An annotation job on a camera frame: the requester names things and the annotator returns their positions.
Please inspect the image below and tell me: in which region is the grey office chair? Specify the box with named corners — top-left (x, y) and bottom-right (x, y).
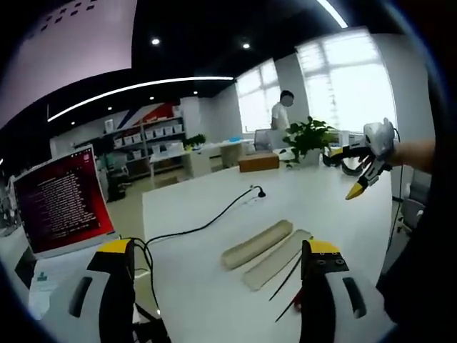
top-left (253, 129), bottom-right (286, 151)

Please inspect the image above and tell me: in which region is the small green potted plant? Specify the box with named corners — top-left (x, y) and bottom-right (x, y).
top-left (183, 133), bottom-right (207, 151)

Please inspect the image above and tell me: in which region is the brown cardboard box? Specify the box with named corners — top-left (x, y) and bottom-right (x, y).
top-left (238, 153), bottom-right (281, 174)

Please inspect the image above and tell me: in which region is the shelf with white bins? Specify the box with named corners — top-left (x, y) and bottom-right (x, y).
top-left (102, 113), bottom-right (187, 176)

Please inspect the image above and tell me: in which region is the laptop with red screen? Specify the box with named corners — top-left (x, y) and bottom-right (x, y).
top-left (11, 144), bottom-right (119, 259)

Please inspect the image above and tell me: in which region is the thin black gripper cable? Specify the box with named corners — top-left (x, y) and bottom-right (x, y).
top-left (387, 127), bottom-right (411, 247)

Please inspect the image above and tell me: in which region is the black power cable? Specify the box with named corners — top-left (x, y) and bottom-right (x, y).
top-left (130, 184), bottom-right (267, 319)

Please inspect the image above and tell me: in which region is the large green potted plant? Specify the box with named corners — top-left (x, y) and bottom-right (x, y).
top-left (281, 116), bottom-right (339, 169)

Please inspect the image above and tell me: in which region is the person's dark clothing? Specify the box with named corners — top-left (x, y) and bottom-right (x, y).
top-left (375, 141), bottom-right (457, 324)

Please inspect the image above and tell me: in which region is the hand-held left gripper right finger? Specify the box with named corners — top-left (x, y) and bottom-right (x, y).
top-left (300, 238), bottom-right (397, 343)

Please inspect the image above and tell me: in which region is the white background desk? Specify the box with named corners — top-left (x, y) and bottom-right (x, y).
top-left (149, 141), bottom-right (243, 179)

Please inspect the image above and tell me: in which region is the white paper sheet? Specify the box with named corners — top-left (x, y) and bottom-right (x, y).
top-left (27, 255), bottom-right (99, 322)

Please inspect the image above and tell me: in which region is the white office chair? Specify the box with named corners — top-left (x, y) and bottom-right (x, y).
top-left (391, 170), bottom-right (428, 235)

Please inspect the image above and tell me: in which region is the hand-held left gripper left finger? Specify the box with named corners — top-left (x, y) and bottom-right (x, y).
top-left (53, 238), bottom-right (136, 343)

